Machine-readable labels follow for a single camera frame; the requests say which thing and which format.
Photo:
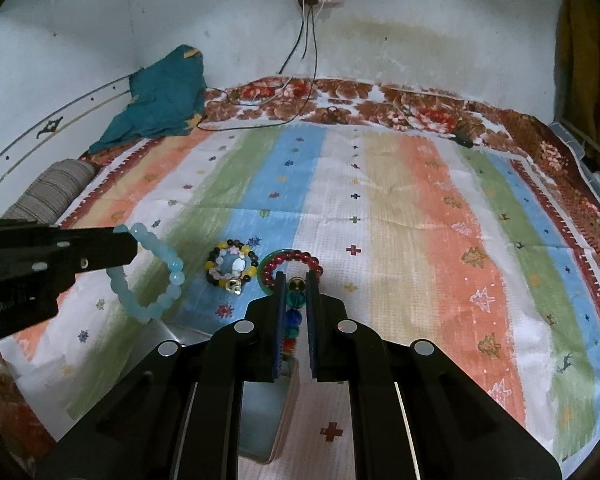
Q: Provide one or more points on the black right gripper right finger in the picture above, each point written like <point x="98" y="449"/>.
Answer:
<point x="312" y="304"/>

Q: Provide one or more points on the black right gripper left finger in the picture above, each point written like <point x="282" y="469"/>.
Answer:
<point x="277" y="310"/>

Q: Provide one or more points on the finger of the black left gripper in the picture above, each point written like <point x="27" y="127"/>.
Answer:
<point x="86" y="250"/>
<point x="21" y="231"/>

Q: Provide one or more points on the green jade bangle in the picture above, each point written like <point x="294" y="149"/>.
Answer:
<point x="268" y="265"/>

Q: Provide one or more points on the clear jewelry tray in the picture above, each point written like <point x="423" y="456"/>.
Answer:
<point x="267" y="407"/>

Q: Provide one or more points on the striped grey pillow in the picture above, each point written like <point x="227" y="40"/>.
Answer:
<point x="52" y="192"/>

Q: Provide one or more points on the teal cloth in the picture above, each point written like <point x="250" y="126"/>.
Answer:
<point x="167" y="99"/>

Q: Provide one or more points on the striped colourful bed cover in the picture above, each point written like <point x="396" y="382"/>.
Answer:
<point x="538" y="356"/>

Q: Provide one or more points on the black charger plug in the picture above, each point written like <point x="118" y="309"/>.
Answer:
<point x="462" y="138"/>

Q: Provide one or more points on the brown hanging garment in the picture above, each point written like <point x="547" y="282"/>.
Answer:
<point x="577" y="71"/>

